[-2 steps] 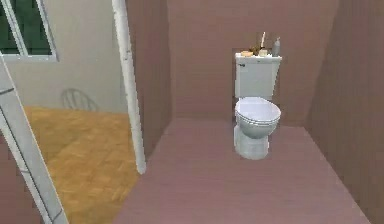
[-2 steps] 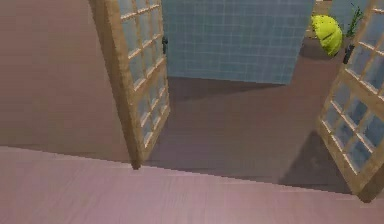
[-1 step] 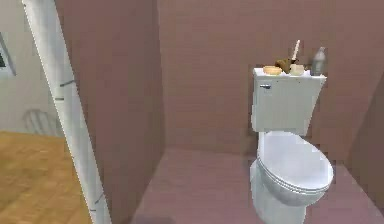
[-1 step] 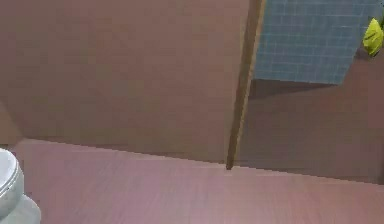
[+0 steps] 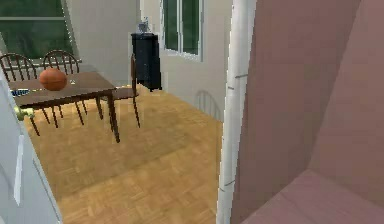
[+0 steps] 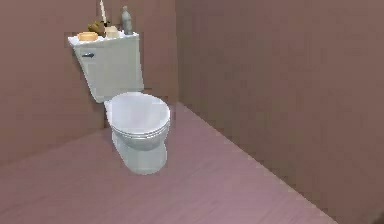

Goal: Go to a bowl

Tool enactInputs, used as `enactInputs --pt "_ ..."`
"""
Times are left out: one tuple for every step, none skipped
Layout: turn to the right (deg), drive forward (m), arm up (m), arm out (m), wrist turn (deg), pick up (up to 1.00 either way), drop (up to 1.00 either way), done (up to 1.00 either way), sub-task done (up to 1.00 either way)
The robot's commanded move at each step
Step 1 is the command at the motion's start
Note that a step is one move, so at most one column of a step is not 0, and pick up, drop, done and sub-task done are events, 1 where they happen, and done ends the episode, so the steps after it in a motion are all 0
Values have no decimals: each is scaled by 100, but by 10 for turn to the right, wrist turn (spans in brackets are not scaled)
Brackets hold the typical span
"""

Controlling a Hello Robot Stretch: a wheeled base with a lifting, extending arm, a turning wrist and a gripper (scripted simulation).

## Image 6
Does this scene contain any white toilet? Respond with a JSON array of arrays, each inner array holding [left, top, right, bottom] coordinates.
[[67, 31, 172, 176]]

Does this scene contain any grey spray bottle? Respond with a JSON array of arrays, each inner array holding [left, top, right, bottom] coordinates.
[[121, 5, 134, 36]]

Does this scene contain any cream candle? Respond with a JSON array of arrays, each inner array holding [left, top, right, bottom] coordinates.
[[105, 25, 120, 39]]

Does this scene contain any brown cloth lump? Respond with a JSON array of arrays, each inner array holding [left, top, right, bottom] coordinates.
[[87, 20, 111, 36]]

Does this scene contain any orange round soap bar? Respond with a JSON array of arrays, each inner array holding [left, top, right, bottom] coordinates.
[[77, 31, 99, 42]]

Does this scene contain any cream stick handle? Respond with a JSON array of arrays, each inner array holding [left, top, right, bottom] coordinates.
[[99, 0, 109, 25]]

